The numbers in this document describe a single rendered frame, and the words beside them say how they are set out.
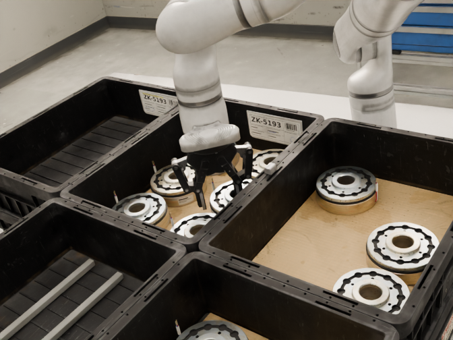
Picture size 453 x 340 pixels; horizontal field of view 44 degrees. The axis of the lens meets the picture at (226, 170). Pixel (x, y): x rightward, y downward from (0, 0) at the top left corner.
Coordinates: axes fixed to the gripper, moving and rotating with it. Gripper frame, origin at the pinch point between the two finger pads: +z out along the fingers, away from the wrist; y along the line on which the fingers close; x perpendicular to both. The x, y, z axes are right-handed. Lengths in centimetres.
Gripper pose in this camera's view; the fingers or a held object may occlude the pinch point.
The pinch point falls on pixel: (220, 196)
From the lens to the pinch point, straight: 98.4
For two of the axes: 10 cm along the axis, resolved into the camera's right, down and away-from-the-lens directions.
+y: -9.8, 2.2, -0.5
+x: 1.6, 5.2, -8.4
